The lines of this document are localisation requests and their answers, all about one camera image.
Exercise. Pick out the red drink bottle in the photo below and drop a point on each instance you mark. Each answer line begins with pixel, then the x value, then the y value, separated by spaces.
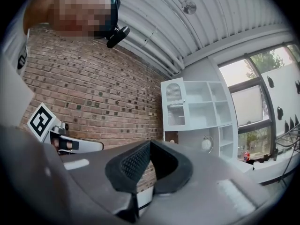
pixel 246 156

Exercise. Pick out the white window ledge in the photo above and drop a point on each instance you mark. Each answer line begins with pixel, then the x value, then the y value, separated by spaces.
pixel 272 170

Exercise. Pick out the white roller blind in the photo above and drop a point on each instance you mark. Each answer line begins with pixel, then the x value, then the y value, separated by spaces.
pixel 247 105

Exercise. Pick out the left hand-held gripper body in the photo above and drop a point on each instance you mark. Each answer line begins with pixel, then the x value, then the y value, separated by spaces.
pixel 84 145

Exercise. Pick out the round ceiling fixture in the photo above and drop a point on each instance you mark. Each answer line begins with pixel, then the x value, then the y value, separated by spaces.
pixel 189 7

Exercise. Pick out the white mesh cabinet door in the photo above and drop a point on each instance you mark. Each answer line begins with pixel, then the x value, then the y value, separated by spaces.
pixel 174 102

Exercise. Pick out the person's head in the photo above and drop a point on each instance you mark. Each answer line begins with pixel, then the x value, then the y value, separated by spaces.
pixel 77 10

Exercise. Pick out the white ceiling pipes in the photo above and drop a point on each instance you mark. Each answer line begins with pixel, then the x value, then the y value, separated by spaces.
pixel 168 60

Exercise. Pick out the person's white shirt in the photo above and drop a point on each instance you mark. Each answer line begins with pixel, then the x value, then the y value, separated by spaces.
pixel 16 46

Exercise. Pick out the group of black bird decals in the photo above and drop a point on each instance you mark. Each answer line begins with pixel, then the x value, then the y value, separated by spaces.
pixel 280 112

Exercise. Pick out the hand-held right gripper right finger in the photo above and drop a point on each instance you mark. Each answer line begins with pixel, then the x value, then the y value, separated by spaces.
pixel 173 172

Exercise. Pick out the black head camera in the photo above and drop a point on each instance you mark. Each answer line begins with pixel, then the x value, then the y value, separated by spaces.
pixel 118 37

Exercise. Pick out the person's left hand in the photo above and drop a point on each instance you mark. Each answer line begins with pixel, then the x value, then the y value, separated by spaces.
pixel 55 143

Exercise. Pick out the dark slim bottle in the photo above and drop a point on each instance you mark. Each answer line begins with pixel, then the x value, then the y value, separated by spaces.
pixel 275 154

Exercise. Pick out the black cloth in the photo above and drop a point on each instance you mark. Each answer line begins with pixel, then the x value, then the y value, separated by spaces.
pixel 261 159

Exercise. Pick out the white shelf cabinet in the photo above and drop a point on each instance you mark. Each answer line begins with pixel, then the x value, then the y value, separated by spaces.
pixel 201 111

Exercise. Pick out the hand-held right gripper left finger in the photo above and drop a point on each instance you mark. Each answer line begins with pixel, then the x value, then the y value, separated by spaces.
pixel 127 167

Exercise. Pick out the round white table lamp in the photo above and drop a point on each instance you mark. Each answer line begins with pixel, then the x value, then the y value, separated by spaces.
pixel 206 144

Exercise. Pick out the white window panel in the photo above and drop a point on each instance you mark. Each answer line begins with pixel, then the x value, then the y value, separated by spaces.
pixel 284 88

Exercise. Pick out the black framed window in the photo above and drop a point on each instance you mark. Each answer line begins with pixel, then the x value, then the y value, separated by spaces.
pixel 255 130

